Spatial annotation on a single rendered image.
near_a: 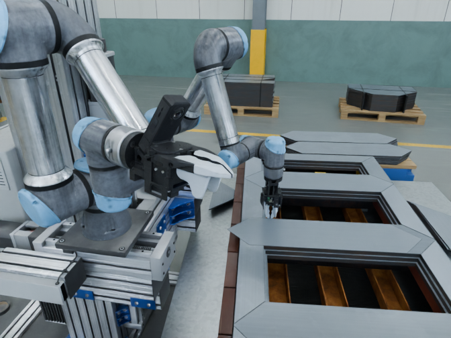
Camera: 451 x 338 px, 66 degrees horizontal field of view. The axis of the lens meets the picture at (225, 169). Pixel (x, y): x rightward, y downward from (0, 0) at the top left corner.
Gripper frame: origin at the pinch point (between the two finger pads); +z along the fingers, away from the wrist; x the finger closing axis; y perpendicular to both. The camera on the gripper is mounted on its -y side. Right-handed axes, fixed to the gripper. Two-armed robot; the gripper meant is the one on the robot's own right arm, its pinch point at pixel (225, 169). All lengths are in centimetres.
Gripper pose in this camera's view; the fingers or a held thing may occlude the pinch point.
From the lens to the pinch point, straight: 51.3
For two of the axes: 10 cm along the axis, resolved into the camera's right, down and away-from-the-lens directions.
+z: 8.0, 2.7, -5.3
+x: -5.9, 2.3, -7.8
